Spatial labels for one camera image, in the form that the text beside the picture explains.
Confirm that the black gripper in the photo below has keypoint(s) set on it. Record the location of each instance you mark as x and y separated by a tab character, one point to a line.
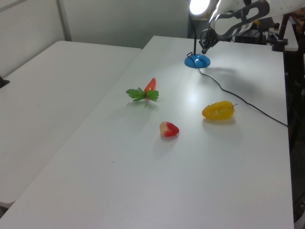
210	37

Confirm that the blue base desk lamp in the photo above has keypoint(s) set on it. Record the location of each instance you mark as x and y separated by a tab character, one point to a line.
190	62

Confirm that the white black Franka robot arm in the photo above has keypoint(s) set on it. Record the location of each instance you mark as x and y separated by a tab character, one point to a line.
228	23

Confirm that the black electronics box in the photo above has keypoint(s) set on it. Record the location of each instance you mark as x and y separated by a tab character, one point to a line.
250	37

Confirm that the yellow toy star fruit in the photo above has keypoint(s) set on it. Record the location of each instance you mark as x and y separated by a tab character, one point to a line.
218	111

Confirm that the orange toy carrot green leaves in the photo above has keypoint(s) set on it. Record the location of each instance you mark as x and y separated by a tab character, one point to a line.
150	86

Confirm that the black clamp with brown pole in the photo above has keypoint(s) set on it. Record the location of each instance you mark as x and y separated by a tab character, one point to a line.
280	44

